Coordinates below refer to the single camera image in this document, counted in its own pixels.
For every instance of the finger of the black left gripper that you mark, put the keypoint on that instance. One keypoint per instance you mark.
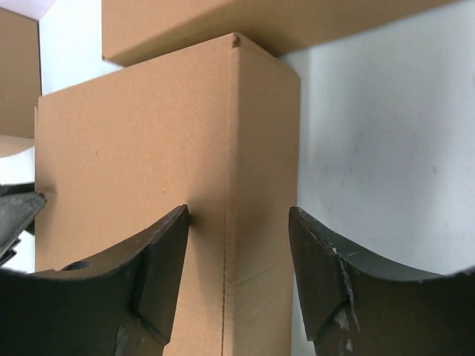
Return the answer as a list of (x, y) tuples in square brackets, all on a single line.
[(20, 204)]

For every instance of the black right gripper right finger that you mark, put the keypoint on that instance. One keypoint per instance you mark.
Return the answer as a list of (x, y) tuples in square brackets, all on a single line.
[(356, 302)]

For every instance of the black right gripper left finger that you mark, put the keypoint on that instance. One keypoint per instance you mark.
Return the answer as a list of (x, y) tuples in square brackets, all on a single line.
[(121, 301)]

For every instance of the cardboard box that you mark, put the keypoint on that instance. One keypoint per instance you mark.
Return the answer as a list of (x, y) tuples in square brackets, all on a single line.
[(214, 126), (136, 31), (20, 74)]

